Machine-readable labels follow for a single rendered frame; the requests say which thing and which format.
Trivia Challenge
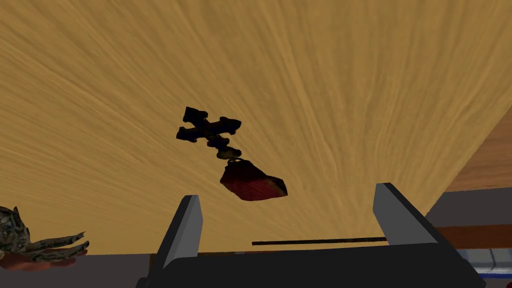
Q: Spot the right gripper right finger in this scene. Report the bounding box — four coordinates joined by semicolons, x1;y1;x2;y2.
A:
372;182;451;246

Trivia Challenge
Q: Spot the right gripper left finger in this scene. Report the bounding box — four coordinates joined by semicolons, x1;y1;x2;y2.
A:
151;194;204;272

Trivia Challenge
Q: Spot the dark red pouch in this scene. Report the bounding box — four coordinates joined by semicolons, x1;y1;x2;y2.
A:
219;159;289;202

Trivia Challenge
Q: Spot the thin black pen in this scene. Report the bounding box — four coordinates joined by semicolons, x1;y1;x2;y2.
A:
251;237;388;246

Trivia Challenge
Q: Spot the potted plant with grey leaves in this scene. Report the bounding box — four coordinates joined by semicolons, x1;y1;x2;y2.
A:
0;205;91;272

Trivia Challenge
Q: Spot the wooden table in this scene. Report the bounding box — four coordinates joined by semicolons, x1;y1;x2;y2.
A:
0;0;512;257

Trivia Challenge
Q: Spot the dark cross-shaped keychain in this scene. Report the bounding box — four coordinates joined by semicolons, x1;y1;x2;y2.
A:
175;106;243;161

